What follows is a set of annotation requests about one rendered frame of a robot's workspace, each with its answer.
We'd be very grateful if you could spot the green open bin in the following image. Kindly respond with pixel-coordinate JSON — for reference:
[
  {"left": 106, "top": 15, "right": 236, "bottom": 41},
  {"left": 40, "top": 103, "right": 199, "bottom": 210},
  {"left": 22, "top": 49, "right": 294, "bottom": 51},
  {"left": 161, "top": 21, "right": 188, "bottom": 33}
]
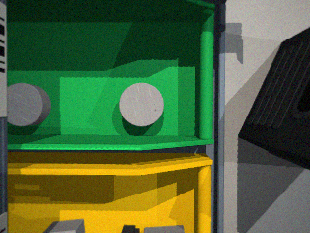
[{"left": 7, "top": 0, "right": 215, "bottom": 151}]

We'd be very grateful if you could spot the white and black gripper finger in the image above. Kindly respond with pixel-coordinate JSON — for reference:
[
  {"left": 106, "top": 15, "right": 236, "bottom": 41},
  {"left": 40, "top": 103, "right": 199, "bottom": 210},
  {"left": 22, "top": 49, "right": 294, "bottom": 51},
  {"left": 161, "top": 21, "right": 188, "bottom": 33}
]
[{"left": 121, "top": 225, "right": 140, "bottom": 233}]

